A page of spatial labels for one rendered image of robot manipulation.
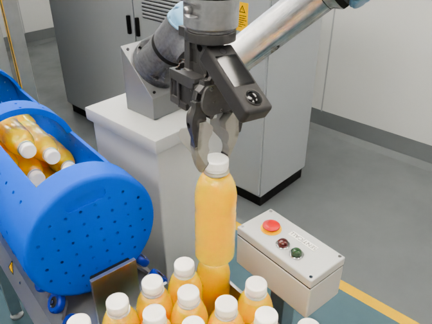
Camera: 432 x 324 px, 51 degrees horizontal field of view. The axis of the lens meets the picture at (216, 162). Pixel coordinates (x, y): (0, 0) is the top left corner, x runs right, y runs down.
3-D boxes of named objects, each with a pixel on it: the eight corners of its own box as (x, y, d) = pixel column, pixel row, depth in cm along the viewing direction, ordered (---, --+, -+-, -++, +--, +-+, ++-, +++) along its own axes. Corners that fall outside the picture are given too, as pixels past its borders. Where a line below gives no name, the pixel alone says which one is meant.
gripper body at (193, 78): (207, 94, 73) (209, 18, 67) (243, 112, 67) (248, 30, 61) (168, 105, 68) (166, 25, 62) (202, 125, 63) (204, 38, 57)
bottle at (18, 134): (-1, 139, 125) (22, 168, 113) (-17, 121, 120) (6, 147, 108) (20, 125, 127) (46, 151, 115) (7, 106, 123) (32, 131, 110)
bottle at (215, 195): (193, 269, 76) (192, 177, 67) (195, 242, 82) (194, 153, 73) (235, 270, 76) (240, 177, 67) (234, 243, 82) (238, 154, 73)
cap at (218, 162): (203, 172, 68) (203, 162, 68) (204, 159, 72) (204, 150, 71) (229, 173, 68) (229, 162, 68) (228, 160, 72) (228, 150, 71)
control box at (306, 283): (268, 242, 104) (270, 206, 99) (338, 294, 91) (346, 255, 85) (235, 261, 99) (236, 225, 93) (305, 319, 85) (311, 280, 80)
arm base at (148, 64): (165, 36, 133) (180, 17, 125) (190, 80, 132) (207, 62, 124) (123, 46, 123) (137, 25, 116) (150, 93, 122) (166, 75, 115)
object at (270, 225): (270, 220, 95) (271, 216, 94) (283, 229, 93) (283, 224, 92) (258, 227, 93) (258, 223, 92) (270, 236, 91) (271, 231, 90)
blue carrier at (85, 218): (29, 126, 165) (5, 51, 149) (162, 253, 107) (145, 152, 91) (-54, 155, 150) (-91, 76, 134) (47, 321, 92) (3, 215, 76)
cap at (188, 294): (198, 306, 78) (197, 299, 77) (175, 305, 78) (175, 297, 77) (200, 290, 81) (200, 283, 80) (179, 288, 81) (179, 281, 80)
